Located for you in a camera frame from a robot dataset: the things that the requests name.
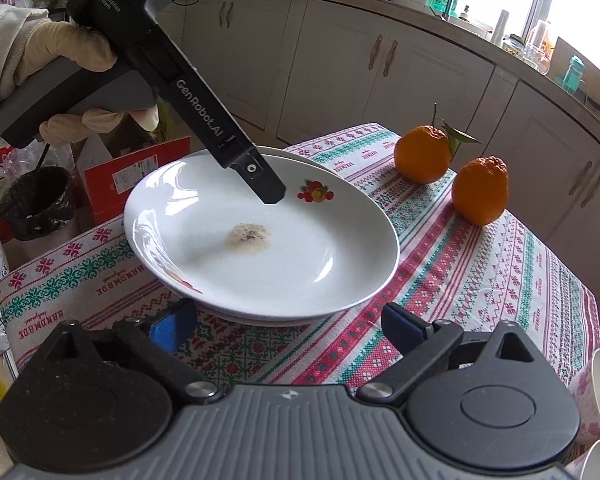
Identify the person's left hand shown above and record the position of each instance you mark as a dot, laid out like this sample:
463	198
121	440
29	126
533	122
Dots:
75	45

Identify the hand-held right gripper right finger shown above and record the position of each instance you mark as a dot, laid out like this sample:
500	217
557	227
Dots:
405	327

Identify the teal water bottle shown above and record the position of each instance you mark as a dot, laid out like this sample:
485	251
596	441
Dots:
574	72

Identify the orange with green leaf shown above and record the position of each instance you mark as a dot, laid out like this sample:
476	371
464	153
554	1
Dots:
422	157

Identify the white stained fruit print plate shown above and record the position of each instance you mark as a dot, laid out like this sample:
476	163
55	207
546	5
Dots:
305	260

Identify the person's left forearm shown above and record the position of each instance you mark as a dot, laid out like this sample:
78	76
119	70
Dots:
0	50

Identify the bumpy orange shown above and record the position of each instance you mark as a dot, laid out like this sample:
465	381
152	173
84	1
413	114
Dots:
480	192

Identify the black lined bin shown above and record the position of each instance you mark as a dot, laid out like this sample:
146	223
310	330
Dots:
40	210

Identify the patterned woven tablecloth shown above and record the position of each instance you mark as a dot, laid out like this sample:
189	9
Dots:
455	285

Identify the red cardboard box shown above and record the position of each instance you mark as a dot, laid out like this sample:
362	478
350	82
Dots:
130	180

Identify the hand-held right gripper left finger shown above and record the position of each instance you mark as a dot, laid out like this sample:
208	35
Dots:
172	322

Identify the clear glass mug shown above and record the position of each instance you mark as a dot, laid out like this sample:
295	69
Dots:
536	60

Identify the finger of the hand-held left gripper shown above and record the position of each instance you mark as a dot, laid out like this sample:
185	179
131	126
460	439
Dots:
265	185

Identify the green detergent bottle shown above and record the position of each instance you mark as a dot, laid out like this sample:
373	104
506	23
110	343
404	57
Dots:
435	2

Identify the glass jar with lid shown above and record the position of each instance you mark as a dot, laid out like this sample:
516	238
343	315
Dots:
513	46

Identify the stack of white cups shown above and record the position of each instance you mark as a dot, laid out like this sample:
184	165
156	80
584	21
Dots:
501	25

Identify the clear jug orange label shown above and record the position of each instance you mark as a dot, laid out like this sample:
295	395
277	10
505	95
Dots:
542	40

